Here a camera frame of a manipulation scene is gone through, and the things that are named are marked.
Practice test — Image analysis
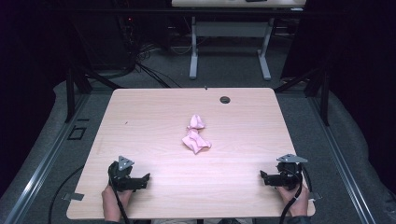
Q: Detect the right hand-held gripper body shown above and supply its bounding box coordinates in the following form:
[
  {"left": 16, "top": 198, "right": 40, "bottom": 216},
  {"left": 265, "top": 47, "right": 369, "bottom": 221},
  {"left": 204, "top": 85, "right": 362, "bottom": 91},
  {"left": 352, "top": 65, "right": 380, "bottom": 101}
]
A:
[{"left": 267, "top": 153, "right": 309, "bottom": 191}]

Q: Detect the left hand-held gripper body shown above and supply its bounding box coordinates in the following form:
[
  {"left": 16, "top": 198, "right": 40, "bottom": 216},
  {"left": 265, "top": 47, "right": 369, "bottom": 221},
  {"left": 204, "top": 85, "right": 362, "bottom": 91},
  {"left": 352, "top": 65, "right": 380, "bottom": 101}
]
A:
[{"left": 107, "top": 155, "right": 148, "bottom": 192}]

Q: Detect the person's right hand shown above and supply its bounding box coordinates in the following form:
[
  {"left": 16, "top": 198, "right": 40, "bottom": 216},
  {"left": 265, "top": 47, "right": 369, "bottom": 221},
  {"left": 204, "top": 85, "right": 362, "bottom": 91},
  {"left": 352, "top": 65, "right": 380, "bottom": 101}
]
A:
[{"left": 276, "top": 184, "right": 311, "bottom": 217}]

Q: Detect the white desk with metal legs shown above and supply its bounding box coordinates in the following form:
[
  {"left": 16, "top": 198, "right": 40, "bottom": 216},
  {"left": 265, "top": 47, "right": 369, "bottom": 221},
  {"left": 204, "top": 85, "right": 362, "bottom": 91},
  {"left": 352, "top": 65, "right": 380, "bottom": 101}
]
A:
[{"left": 171, "top": 0, "right": 308, "bottom": 81}]

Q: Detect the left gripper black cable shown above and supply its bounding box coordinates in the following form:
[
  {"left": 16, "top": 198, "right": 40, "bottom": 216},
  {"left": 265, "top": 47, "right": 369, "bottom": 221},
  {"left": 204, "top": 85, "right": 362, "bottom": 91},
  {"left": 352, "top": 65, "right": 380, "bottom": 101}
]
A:
[{"left": 107, "top": 166, "right": 131, "bottom": 224}]

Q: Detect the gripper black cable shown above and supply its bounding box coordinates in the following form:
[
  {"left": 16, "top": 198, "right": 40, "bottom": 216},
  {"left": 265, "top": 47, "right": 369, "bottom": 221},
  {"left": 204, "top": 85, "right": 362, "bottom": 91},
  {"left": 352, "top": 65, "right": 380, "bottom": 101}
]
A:
[
  {"left": 277, "top": 164, "right": 313, "bottom": 224},
  {"left": 107, "top": 166, "right": 131, "bottom": 224}
]

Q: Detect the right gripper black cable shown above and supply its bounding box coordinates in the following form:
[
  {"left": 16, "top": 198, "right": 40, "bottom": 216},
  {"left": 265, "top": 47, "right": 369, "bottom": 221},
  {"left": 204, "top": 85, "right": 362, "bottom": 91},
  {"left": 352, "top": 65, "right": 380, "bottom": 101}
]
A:
[{"left": 277, "top": 164, "right": 313, "bottom": 224}]

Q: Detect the aluminium floor rail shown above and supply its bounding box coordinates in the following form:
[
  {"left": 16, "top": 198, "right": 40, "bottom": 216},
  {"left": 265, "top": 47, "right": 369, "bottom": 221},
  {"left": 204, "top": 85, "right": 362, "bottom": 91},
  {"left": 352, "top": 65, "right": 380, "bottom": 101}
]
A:
[
  {"left": 3, "top": 92, "right": 92, "bottom": 224},
  {"left": 307, "top": 94, "right": 377, "bottom": 224}
]

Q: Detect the black cable on floor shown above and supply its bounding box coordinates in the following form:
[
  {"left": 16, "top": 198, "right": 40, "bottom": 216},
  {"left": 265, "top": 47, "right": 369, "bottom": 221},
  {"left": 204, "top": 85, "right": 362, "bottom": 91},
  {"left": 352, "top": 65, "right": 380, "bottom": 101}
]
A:
[{"left": 47, "top": 164, "right": 86, "bottom": 224}]

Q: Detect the black metal frame stand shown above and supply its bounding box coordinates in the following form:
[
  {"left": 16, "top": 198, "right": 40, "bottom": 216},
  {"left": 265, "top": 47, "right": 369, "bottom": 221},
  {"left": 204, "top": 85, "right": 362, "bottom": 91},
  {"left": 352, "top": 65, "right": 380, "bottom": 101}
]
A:
[
  {"left": 64, "top": 18, "right": 125, "bottom": 124},
  {"left": 274, "top": 18, "right": 332, "bottom": 127}
]

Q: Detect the bundle of floor cables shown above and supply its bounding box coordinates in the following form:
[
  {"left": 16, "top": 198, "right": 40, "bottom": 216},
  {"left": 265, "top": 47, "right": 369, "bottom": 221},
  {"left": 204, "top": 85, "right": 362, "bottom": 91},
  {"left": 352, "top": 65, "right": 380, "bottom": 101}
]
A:
[{"left": 118, "top": 15, "right": 183, "bottom": 89}]

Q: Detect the black horizontal frame bar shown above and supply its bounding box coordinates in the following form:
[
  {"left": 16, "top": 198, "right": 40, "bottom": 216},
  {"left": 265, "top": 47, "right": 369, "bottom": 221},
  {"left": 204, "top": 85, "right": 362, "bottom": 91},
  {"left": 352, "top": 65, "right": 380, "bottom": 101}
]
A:
[{"left": 59, "top": 7, "right": 316, "bottom": 16}]

